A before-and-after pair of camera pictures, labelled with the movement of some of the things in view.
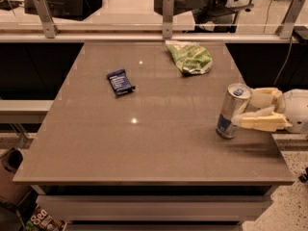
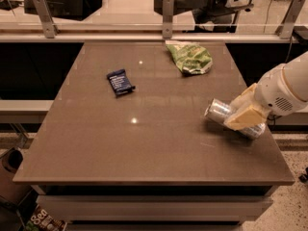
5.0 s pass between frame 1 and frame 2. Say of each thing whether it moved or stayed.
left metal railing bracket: stayed
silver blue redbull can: moved
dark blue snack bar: stayed
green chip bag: stayed
